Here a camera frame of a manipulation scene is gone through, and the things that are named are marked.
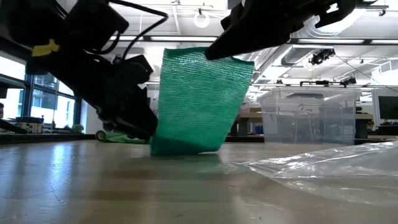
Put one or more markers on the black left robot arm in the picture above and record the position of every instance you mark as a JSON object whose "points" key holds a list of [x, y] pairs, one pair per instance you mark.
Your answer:
{"points": [[31, 18]]}

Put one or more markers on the large window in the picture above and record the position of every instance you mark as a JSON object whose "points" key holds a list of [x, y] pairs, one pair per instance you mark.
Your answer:
{"points": [[46, 102]]}

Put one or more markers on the light green elastic bandage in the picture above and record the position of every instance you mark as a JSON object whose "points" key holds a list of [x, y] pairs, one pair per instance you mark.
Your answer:
{"points": [[118, 137]]}

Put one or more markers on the black ceiling camera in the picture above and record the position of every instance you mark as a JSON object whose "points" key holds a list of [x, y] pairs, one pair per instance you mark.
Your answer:
{"points": [[321, 56]]}

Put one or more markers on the black computer monitor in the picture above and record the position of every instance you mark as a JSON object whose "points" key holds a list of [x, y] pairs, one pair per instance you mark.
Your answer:
{"points": [[388, 107]]}

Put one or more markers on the crumpled clear plastic bag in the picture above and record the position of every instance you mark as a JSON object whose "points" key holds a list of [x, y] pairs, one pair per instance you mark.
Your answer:
{"points": [[280, 174]]}

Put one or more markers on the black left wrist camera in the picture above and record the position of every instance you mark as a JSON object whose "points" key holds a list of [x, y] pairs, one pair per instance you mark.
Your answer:
{"points": [[136, 73]]}

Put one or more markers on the white round ceiling lamp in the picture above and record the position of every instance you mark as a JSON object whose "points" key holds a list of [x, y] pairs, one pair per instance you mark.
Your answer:
{"points": [[196, 18]]}

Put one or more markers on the long ceiling light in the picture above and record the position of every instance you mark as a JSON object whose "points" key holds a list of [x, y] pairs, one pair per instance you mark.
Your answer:
{"points": [[183, 39]]}

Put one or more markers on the teal elastic bandage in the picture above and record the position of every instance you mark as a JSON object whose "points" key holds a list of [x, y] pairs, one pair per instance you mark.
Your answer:
{"points": [[202, 102]]}

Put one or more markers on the clear plastic lidded container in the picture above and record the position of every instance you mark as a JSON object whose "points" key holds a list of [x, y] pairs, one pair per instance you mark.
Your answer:
{"points": [[311, 115]]}

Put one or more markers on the wooden workbench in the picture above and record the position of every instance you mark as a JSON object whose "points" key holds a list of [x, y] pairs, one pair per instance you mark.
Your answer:
{"points": [[248, 116]]}

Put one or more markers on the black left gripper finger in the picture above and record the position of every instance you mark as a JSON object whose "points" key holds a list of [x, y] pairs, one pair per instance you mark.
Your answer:
{"points": [[130, 115]]}

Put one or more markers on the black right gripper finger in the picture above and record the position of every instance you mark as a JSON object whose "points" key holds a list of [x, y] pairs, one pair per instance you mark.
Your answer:
{"points": [[264, 28]]}

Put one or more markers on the person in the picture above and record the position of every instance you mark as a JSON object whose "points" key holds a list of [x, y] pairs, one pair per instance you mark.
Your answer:
{"points": [[1, 110]]}

